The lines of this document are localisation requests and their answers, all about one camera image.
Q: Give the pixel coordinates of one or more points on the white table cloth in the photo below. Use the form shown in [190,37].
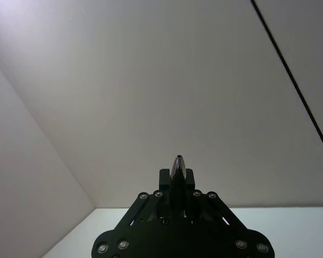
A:
[293,231]

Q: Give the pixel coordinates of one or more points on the black pen with silver tip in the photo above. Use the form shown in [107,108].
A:
[178,185]

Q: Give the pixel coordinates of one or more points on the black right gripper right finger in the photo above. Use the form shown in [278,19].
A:
[190,181]

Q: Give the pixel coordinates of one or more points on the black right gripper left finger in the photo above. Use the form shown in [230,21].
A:
[164,180]

